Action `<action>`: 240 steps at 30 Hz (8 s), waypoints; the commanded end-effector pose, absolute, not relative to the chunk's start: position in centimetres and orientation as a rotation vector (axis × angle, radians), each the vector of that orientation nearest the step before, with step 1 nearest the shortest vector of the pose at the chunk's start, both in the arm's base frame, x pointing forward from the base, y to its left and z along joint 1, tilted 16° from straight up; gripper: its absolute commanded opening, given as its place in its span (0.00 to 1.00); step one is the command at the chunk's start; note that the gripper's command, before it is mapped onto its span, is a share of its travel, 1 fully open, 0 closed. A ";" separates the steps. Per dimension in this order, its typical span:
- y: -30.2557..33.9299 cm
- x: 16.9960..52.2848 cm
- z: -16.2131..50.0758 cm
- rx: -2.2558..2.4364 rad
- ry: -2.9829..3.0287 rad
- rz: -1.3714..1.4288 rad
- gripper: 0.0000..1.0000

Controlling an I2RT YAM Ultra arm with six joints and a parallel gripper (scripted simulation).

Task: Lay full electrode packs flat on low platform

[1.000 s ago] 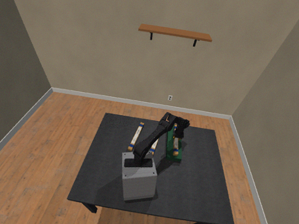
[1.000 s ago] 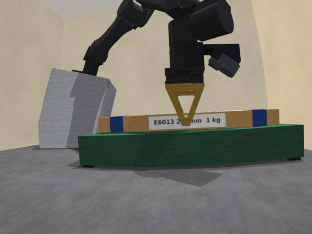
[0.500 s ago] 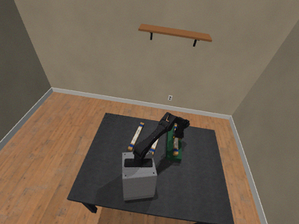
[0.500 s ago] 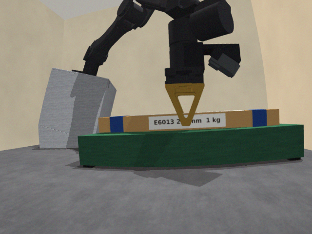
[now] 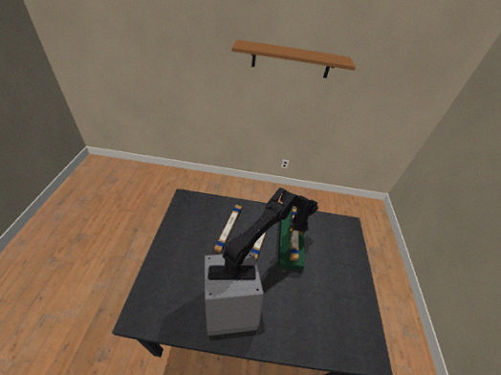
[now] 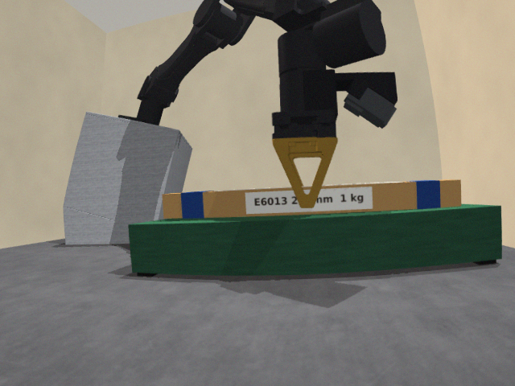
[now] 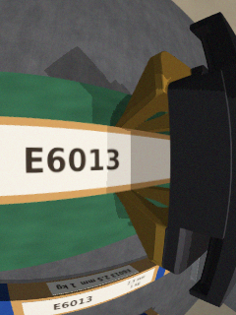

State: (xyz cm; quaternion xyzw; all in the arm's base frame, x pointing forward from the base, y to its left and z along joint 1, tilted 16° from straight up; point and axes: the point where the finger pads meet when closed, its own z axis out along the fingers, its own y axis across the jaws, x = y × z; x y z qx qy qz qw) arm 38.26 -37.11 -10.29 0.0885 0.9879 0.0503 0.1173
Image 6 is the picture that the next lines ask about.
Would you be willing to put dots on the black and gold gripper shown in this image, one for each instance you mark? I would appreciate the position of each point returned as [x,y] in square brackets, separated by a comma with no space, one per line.
[303,138]

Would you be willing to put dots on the low green platform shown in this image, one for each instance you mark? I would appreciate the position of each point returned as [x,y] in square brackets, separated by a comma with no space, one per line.
[317,244]

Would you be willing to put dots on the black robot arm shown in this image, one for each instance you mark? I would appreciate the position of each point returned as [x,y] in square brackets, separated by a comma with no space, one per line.
[344,32]

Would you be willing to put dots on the brown welding electrode pack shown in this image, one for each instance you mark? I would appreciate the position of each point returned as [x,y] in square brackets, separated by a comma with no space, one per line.
[281,201]

